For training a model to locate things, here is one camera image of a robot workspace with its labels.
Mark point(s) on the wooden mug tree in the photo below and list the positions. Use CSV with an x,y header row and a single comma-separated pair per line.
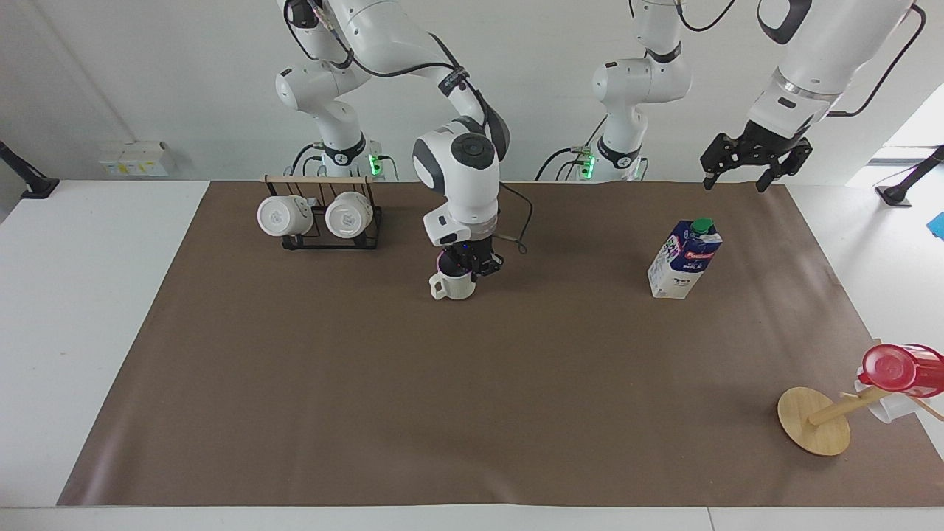
x,y
811,424

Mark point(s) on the red cup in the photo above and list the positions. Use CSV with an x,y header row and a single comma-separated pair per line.
x,y
896,369

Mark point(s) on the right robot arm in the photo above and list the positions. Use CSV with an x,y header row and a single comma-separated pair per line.
x,y
457,177

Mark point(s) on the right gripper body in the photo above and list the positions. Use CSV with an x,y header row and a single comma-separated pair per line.
x,y
472,258

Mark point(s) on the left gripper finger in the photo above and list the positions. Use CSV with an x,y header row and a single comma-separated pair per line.
x,y
793,158
719,151

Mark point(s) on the blue and white milk carton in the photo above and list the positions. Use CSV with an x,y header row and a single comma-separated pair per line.
x,y
682,262

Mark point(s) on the blue object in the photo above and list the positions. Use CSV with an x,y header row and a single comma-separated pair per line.
x,y
938,226

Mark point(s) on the black stand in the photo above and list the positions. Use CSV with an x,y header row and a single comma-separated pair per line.
x,y
911,181
29,181

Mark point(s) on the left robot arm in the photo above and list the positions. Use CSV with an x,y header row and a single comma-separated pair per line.
x,y
638,81

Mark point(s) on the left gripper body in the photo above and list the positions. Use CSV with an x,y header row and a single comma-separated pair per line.
x,y
771,136

